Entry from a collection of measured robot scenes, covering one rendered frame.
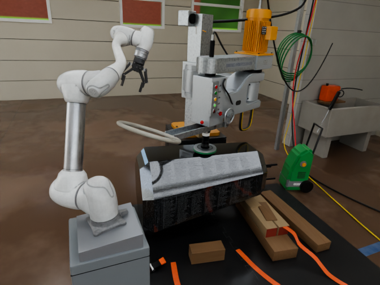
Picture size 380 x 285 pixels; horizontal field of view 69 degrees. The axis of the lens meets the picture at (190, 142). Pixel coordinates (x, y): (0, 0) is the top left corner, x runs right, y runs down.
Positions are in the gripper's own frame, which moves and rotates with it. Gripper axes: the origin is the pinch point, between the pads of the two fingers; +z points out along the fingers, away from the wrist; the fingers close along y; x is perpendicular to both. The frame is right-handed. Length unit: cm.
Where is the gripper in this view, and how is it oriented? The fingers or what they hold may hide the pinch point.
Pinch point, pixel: (131, 87)
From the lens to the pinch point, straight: 198.1
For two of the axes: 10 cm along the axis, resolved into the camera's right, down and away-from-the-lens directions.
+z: -3.1, 9.5, 0.8
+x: -5.3, -2.4, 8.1
